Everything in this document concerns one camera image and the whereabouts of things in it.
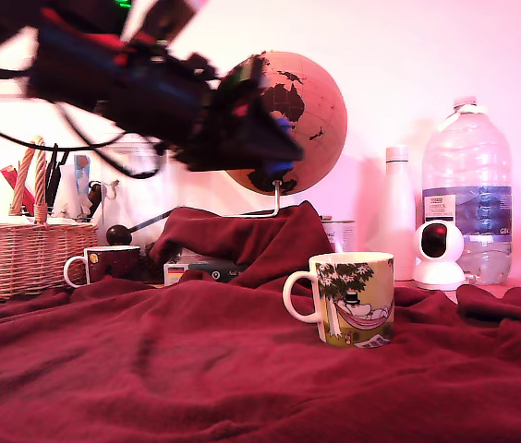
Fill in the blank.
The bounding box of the blue coffee capsule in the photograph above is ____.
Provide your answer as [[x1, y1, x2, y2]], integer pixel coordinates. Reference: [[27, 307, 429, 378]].
[[263, 115, 297, 175]]

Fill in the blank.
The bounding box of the cork globe on metal stand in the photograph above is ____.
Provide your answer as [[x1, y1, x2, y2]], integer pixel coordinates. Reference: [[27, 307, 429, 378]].
[[222, 50, 349, 218]]

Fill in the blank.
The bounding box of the clear plastic container with lid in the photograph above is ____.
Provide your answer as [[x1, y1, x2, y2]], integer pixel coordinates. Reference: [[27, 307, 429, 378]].
[[99, 138, 189, 250]]

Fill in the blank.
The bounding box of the white cardboard box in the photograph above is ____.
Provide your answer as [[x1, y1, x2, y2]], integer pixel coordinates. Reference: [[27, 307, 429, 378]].
[[177, 247, 224, 267]]

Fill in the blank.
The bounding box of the metal tin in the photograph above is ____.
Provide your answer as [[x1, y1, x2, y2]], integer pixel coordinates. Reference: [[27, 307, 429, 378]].
[[322, 216, 357, 254]]

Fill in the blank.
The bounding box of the dark box with flag print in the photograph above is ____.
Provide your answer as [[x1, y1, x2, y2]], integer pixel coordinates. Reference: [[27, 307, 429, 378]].
[[164, 260, 248, 284]]

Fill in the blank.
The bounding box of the white slim bottle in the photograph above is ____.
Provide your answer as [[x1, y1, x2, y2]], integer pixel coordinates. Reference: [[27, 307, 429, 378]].
[[365, 145, 418, 281]]

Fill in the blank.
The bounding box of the black round-headed ladle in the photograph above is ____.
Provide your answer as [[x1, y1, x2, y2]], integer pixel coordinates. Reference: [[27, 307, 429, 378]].
[[105, 208, 179, 246]]

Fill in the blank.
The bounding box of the blue tool with cork disc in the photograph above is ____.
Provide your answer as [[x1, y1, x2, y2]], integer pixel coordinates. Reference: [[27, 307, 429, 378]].
[[74, 154, 92, 195]]

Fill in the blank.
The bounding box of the black thin utensil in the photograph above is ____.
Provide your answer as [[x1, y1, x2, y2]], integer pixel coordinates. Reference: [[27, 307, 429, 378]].
[[45, 143, 60, 211], [55, 148, 72, 186]]

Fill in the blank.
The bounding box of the cartoon print mug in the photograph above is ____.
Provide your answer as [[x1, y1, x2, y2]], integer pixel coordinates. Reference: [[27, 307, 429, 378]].
[[282, 251, 396, 350]]

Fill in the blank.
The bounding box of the large clear water bottle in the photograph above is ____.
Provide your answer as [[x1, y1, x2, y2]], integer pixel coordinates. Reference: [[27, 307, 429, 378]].
[[421, 95, 515, 286]]

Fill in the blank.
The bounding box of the dark red fleece cloth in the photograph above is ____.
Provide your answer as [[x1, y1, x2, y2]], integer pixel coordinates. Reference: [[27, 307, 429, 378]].
[[0, 200, 521, 443]]

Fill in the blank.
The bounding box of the red flat utensil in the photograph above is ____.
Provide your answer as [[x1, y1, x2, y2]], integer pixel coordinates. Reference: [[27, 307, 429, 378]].
[[0, 165, 36, 217]]

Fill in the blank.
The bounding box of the black cable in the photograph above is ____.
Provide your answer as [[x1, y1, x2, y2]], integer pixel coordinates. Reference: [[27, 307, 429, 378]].
[[55, 103, 163, 180], [0, 113, 127, 151]]

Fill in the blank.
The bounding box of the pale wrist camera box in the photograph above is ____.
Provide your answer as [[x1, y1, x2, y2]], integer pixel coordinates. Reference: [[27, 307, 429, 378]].
[[120, 0, 200, 45]]

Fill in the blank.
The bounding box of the brown-handled utensil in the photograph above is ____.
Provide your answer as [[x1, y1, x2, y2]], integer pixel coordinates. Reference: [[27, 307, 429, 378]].
[[85, 180, 104, 219]]

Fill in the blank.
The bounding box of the dark red mug white handle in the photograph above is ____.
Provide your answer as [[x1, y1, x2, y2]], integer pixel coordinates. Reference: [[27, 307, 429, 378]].
[[63, 245, 143, 288]]

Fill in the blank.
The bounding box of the small white round camera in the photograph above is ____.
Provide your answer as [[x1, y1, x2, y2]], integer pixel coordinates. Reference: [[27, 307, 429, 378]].
[[412, 221, 467, 292]]

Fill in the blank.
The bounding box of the wicker basket with handle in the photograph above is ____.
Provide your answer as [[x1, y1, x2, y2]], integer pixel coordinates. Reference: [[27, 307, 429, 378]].
[[0, 135, 100, 304]]

